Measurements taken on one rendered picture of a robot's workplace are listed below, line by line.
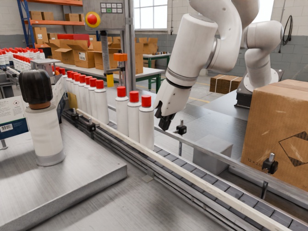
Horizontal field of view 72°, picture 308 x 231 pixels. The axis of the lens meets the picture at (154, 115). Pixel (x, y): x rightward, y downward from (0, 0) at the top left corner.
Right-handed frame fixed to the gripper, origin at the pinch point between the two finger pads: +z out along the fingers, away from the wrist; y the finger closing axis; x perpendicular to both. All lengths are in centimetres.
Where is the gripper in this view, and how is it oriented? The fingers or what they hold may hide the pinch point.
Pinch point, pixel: (164, 123)
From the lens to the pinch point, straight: 66.3
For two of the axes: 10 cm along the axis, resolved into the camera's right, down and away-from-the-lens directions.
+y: -7.3, 2.5, -6.3
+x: 6.4, 5.8, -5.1
